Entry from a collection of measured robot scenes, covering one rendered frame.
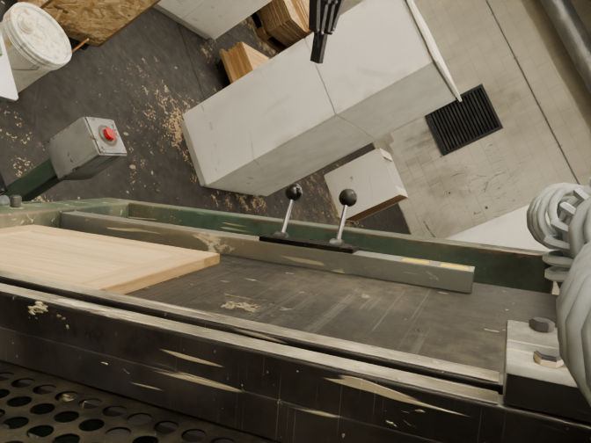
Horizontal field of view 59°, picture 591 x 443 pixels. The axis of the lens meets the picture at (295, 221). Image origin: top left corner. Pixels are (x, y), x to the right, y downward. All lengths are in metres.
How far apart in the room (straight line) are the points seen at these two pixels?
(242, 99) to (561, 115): 6.30
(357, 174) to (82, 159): 4.68
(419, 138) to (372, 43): 5.99
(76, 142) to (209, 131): 2.19
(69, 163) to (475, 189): 7.84
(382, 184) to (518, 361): 5.57
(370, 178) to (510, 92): 3.85
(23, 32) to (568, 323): 2.55
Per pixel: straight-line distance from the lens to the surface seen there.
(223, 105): 3.69
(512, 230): 4.47
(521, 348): 0.39
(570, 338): 0.18
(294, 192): 1.10
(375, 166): 5.95
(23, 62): 2.65
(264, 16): 6.55
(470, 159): 9.04
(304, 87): 3.42
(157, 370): 0.48
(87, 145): 1.57
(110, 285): 0.80
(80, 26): 3.28
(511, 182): 8.93
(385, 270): 1.00
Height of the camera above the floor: 1.85
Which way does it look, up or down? 22 degrees down
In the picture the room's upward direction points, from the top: 65 degrees clockwise
